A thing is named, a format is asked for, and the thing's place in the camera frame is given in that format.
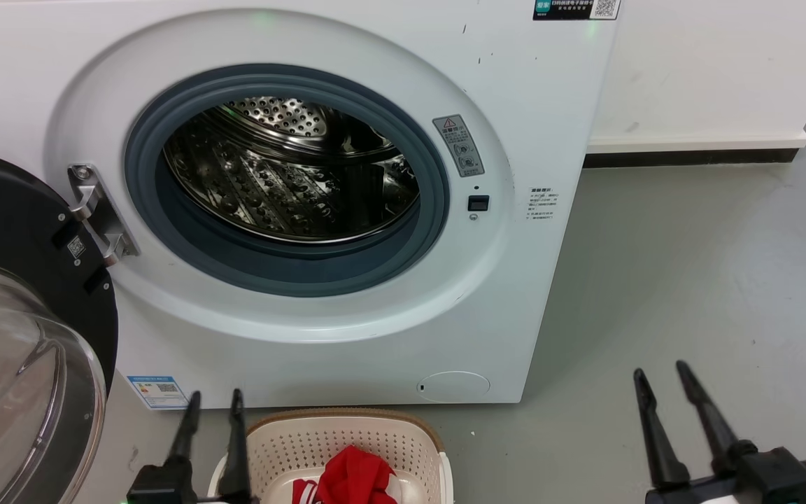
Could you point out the blue white energy label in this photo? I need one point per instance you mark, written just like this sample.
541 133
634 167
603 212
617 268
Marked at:
158 392

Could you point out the open washer door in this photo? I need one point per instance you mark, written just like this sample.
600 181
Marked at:
4 224

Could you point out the white wall ledge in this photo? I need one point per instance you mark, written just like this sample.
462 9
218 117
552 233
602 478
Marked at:
697 142

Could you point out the grey warning sticker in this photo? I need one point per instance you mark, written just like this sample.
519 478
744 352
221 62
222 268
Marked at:
459 145

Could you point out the silver metal door hinge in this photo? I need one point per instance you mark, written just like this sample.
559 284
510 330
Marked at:
101 217

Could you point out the small QR sticker on door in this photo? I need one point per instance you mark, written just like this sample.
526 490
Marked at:
75 246

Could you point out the red garment white stripe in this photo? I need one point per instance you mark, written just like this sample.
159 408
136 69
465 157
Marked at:
354 479

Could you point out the grey rubber door gasket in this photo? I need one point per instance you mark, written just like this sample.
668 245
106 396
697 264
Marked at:
284 276

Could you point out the small printed text label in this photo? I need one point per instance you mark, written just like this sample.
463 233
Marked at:
543 204

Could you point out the cream perforated laundry basket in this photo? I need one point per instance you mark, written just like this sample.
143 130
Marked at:
284 448

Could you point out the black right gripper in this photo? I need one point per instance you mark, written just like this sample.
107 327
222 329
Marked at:
774 479

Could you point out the black door latch socket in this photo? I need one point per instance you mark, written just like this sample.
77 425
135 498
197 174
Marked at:
478 203

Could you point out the round white filter cover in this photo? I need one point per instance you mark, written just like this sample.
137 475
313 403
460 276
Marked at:
453 386

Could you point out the stainless steel washing machine drum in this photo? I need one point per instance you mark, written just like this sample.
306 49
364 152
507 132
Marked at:
270 182

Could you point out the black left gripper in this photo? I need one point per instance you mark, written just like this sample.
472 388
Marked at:
161 483

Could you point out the white front-load washing machine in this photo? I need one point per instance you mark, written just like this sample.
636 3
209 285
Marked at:
536 98

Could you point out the black baseboard strip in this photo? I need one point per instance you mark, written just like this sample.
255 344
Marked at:
690 158

